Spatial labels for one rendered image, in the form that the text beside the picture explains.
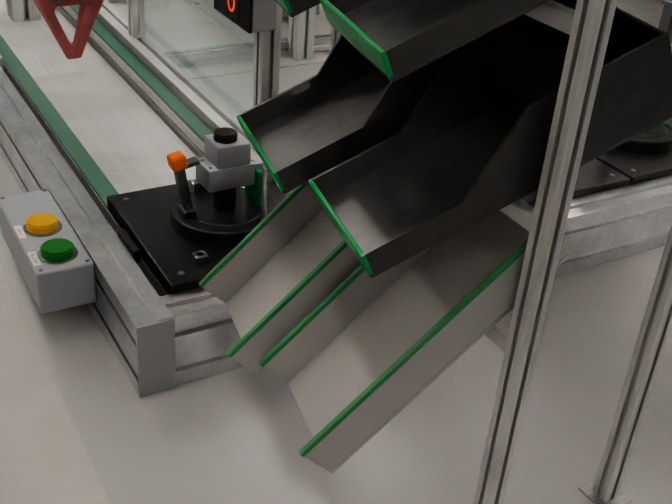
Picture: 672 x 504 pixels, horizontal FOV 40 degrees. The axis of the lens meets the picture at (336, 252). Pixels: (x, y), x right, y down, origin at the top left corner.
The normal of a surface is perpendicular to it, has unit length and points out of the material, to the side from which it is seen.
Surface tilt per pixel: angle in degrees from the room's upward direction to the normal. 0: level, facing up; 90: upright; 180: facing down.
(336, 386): 45
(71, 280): 90
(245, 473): 0
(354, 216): 25
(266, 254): 90
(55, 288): 90
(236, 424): 0
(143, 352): 90
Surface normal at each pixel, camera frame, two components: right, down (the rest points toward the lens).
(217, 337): 0.49, 0.48
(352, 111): -0.33, -0.72
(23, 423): 0.07, -0.85
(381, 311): -0.62, -0.52
